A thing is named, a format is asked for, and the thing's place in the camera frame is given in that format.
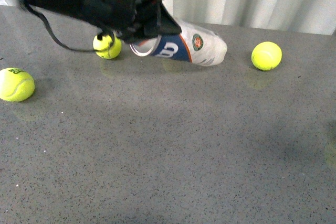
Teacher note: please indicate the clear Wilson tennis ball can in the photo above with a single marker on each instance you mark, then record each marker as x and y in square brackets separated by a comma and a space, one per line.
[194, 44]

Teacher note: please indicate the tennis ball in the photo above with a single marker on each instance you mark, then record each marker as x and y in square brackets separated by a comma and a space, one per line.
[107, 47]
[16, 85]
[266, 56]

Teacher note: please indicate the right tennis ball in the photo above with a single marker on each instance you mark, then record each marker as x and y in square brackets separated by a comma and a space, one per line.
[266, 56]

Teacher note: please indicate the far left tennis ball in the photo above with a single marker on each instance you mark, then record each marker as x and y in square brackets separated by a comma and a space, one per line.
[16, 85]

